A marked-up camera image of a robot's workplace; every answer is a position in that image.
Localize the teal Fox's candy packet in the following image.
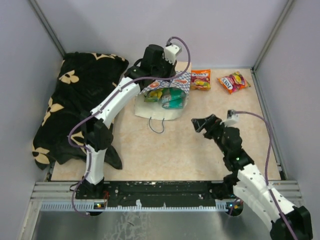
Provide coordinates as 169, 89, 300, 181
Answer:
161, 87, 186, 104

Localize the left aluminium corner post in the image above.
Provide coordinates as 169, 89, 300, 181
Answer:
27, 0, 70, 73

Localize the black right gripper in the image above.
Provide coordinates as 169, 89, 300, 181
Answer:
191, 114, 229, 156

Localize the green snack packet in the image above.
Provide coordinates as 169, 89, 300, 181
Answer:
144, 88, 163, 103

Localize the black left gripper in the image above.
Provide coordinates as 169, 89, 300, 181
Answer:
151, 54, 177, 82

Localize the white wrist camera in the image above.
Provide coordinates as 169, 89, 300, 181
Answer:
220, 109, 239, 127
163, 44, 182, 65

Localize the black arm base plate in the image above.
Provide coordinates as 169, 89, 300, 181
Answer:
75, 181, 236, 208

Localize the aluminium corner post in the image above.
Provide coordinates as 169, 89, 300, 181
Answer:
27, 0, 70, 73
251, 0, 296, 73

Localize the aluminium frame rail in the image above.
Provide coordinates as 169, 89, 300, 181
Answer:
29, 181, 303, 201

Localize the white slotted cable duct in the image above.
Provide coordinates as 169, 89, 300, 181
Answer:
40, 199, 234, 213

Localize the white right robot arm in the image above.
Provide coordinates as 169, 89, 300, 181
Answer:
191, 110, 313, 240

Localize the orange Fox's candy packet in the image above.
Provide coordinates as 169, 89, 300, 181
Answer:
217, 71, 251, 95

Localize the right aluminium corner post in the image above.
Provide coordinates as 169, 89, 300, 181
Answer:
251, 0, 296, 73

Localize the blue checkered paper bag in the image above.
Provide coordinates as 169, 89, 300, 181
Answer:
134, 62, 192, 122

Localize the orange striped snack packet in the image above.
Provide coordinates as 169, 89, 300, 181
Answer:
190, 69, 211, 91

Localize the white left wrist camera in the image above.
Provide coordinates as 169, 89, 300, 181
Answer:
163, 44, 182, 65

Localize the black floral plush blanket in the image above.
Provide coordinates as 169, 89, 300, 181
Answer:
32, 52, 129, 170

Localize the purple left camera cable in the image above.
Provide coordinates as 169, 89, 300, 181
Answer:
67, 36, 192, 218

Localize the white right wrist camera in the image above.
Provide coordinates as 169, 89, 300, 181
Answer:
220, 109, 239, 127

